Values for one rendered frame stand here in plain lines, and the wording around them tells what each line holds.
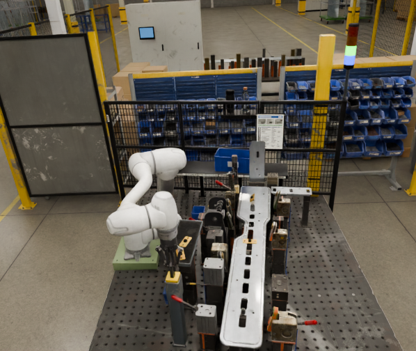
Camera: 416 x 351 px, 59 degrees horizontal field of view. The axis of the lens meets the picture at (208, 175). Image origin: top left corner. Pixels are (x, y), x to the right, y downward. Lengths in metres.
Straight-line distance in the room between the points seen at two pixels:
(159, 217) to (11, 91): 3.23
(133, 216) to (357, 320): 1.39
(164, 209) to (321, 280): 1.28
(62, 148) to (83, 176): 0.41
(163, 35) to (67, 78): 4.84
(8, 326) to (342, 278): 2.60
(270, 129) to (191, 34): 5.98
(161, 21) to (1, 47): 4.91
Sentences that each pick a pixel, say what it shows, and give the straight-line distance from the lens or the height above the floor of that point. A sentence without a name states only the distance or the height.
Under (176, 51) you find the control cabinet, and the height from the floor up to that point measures 0.99.
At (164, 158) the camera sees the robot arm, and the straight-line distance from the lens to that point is 2.04.
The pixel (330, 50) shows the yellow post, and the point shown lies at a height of 1.90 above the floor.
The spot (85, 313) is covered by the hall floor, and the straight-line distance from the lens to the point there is 3.40.
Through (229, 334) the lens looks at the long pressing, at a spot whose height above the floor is 1.00.
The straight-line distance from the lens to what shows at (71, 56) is 4.14.
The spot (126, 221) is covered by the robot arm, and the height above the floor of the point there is 1.54.
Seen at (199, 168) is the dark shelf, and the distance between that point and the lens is 3.01.
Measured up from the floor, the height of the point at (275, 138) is 1.24.
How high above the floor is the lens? 2.38
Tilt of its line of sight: 28 degrees down
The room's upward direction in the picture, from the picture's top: 3 degrees counter-clockwise
